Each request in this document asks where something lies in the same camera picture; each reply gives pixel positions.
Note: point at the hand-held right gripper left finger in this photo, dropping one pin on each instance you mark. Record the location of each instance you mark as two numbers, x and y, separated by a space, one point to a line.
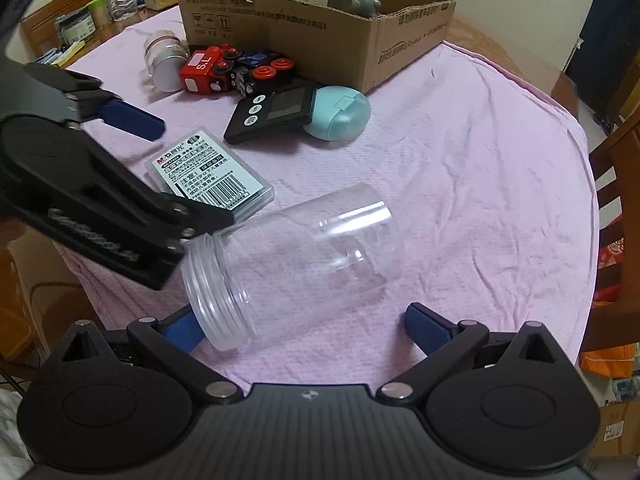
181 331

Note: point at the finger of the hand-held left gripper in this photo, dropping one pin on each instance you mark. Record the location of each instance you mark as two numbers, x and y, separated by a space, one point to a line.
165 215
134 119

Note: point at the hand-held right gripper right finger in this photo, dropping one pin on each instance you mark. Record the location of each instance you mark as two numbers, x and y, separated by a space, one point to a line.
424 325

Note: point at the clear card case with label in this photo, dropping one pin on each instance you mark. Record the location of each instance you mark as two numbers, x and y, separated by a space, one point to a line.
210 170

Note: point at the black digital timer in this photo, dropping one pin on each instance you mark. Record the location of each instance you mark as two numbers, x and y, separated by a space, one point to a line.
270 112

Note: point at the dark blue toy car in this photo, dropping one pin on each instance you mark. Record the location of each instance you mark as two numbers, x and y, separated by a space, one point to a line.
260 62

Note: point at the large clear plastic jar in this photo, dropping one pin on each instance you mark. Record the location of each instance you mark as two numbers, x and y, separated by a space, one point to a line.
300 260

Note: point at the cardboard box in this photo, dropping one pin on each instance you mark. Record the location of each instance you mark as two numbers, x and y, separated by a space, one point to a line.
310 35

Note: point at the teal egg-shaped case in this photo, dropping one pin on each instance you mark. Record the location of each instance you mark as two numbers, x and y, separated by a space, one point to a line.
340 115

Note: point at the small clear jar white lid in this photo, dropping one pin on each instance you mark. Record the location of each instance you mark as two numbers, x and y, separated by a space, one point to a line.
165 55

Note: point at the yellow flat packet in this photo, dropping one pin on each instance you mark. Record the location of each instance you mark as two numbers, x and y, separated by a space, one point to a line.
67 54

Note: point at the clear tub with label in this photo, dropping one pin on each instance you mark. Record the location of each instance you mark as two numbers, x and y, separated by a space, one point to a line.
75 27

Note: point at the green lid jar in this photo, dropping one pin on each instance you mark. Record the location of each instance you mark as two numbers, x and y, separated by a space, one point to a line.
97 12

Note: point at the wooden chair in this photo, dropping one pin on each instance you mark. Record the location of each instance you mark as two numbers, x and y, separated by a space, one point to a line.
615 170
45 20

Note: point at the brown wooden furniture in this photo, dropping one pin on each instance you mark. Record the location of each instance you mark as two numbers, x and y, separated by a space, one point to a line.
30 305

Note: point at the pink tablecloth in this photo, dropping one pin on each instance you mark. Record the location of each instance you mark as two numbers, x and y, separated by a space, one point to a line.
475 185

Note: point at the orange plastic bag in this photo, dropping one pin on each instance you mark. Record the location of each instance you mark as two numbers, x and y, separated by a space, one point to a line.
612 357

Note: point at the red printed bag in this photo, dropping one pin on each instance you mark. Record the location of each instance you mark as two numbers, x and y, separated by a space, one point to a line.
611 270

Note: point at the grey elephant toy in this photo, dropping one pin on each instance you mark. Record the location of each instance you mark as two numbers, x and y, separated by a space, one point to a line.
360 5

